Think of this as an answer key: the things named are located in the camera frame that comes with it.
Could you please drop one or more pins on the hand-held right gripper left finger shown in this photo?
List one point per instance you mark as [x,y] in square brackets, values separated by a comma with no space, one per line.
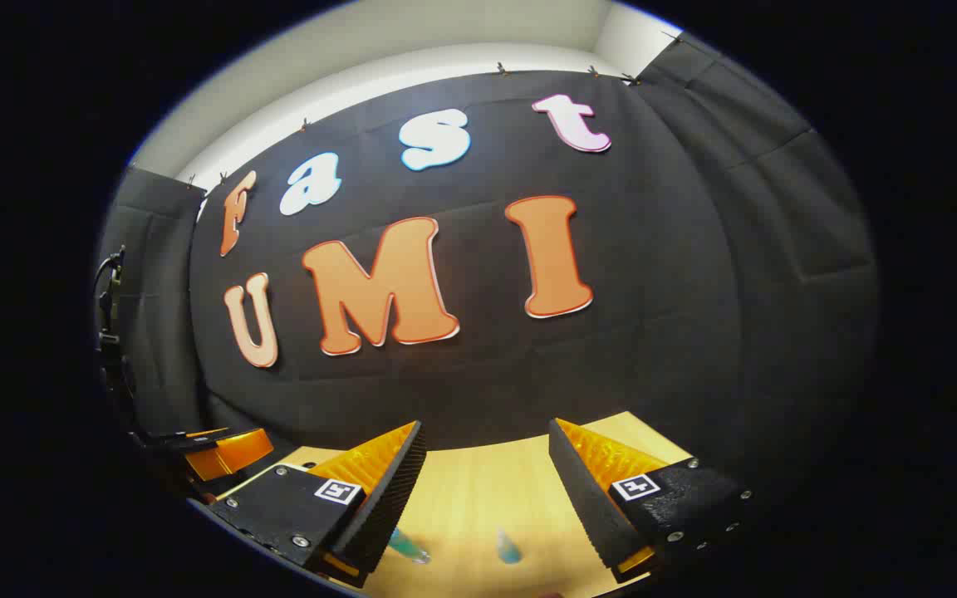
[391,498]

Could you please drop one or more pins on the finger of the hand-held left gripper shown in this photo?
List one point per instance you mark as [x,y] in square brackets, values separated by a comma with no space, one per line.
[229,455]
[167,440]

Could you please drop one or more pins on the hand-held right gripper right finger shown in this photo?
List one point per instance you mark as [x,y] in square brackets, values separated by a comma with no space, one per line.
[582,498]

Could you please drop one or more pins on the blue skin care bottle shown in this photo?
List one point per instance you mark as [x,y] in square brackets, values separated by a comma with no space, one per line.
[406,545]

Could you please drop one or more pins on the white and blue cream tube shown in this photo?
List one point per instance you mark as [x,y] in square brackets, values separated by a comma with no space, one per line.
[509,548]

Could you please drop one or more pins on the black backdrop cloth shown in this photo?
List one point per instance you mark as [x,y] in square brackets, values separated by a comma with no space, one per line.
[478,374]

